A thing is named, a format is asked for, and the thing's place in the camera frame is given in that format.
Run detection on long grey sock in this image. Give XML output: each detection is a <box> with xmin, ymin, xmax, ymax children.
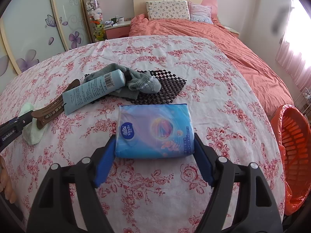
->
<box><xmin>82</xmin><ymin>63</ymin><xmax>136</xmax><ymax>84</ymax></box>

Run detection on light green cloth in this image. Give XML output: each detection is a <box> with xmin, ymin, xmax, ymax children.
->
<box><xmin>19</xmin><ymin>103</ymin><xmax>47</xmax><ymax>145</ymax></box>

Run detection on pink striped pillow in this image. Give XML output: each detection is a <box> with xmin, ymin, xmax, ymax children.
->
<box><xmin>188</xmin><ymin>3</ymin><xmax>213</xmax><ymax>25</ymax></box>

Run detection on pink nightstand with mug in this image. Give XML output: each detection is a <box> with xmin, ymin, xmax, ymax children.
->
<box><xmin>104</xmin><ymin>20</ymin><xmax>132</xmax><ymax>41</ymax></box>

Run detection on short grey sock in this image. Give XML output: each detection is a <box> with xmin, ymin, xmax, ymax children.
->
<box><xmin>127</xmin><ymin>74</ymin><xmax>162</xmax><ymax>94</ymax></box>

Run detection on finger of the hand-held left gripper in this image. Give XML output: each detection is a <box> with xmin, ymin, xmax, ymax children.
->
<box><xmin>15</xmin><ymin>112</ymin><xmax>36</xmax><ymax>128</ymax></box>

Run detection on floral tablecloth table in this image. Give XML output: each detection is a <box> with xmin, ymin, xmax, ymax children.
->
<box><xmin>0</xmin><ymin>35</ymin><xmax>285</xmax><ymax>233</ymax></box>

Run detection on pink curtain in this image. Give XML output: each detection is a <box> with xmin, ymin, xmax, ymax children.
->
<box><xmin>274</xmin><ymin>0</ymin><xmax>311</xmax><ymax>84</ymax></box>

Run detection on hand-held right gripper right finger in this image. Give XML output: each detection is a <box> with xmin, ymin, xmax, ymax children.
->
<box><xmin>194</xmin><ymin>133</ymin><xmax>283</xmax><ymax>233</ymax></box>

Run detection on clear tube of plush toys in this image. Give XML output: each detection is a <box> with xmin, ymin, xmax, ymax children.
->
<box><xmin>84</xmin><ymin>0</ymin><xmax>107</xmax><ymax>43</ymax></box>

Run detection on floral print pillow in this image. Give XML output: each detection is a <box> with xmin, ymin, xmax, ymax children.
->
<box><xmin>145</xmin><ymin>0</ymin><xmax>191</xmax><ymax>21</ymax></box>

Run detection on white wire rack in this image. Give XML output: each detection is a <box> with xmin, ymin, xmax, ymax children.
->
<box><xmin>294</xmin><ymin>87</ymin><xmax>311</xmax><ymax>117</ymax></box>

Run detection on blue tissue pack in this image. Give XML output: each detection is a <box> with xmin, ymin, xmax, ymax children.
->
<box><xmin>114</xmin><ymin>103</ymin><xmax>195</xmax><ymax>160</ymax></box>

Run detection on bed with salmon duvet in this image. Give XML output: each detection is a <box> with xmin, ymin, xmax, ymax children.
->
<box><xmin>128</xmin><ymin>14</ymin><xmax>295</xmax><ymax>117</ymax></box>

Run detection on light blue cosmetic tube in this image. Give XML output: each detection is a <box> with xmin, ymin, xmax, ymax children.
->
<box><xmin>62</xmin><ymin>69</ymin><xmax>126</xmax><ymax>115</ymax></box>

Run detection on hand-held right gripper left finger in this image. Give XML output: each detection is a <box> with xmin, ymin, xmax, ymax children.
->
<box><xmin>27</xmin><ymin>136</ymin><xmax>116</xmax><ymax>233</ymax></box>

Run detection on glass wardrobe with purple flowers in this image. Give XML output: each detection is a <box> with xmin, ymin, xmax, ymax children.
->
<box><xmin>0</xmin><ymin>0</ymin><xmax>95</xmax><ymax>78</ymax></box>

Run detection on orange plastic laundry basket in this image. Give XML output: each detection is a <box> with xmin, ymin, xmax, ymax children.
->
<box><xmin>270</xmin><ymin>104</ymin><xmax>311</xmax><ymax>216</ymax></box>

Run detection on person's left hand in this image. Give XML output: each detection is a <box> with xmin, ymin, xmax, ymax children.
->
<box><xmin>0</xmin><ymin>155</ymin><xmax>17</xmax><ymax>200</ymax></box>

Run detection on dark checkered mat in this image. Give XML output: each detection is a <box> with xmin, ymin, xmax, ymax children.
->
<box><xmin>84</xmin><ymin>69</ymin><xmax>188</xmax><ymax>106</ymax></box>

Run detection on brown hair clip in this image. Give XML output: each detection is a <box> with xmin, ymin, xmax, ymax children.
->
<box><xmin>31</xmin><ymin>79</ymin><xmax>81</xmax><ymax>129</ymax></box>

